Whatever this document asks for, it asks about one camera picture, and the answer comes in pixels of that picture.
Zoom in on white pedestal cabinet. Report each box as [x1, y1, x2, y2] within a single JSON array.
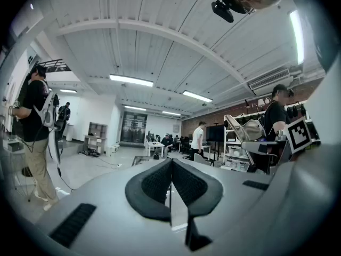
[[65, 122, 75, 141]]

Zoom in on black floor cable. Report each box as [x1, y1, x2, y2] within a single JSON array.
[[56, 165, 77, 193]]

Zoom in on black head camera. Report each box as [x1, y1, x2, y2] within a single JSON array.
[[211, 0, 235, 23]]

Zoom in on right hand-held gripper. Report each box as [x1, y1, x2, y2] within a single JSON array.
[[241, 117, 313, 160]]

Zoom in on black flat screen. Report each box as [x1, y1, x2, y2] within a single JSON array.
[[206, 124, 226, 144]]

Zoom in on white low cabinet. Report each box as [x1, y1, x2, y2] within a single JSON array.
[[104, 143, 121, 157]]

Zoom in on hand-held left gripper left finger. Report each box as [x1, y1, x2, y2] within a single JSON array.
[[125, 158, 173, 222]]

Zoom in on white ceiling air conditioner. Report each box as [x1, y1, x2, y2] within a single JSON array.
[[248, 68, 291, 91]]

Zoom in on grey chair black legs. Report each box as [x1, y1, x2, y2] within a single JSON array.
[[193, 153, 215, 167]]

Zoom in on white shelf rack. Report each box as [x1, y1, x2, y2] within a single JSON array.
[[223, 113, 267, 172]]

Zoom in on white table lamp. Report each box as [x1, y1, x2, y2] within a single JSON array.
[[256, 97, 272, 108]]

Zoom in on black office chair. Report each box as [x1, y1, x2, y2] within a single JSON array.
[[178, 136, 192, 160]]

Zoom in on black staircase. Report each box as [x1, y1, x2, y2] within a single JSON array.
[[37, 58, 72, 73]]

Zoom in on black cable bundle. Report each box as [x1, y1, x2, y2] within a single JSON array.
[[78, 148, 102, 159]]

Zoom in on wooden cubby shelf unit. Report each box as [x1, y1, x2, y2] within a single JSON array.
[[83, 121, 109, 155]]

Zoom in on white desk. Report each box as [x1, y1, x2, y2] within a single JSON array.
[[144, 139, 165, 157]]

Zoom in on row of black round devices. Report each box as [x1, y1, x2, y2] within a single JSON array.
[[285, 103, 307, 119]]

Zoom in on grey domed backpack device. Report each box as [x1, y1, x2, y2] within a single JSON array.
[[32, 81, 62, 165]]

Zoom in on dark glass double door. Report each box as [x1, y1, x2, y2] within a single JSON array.
[[119, 111, 148, 144]]

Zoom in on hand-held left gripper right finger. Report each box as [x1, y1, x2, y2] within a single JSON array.
[[172, 158, 224, 252]]

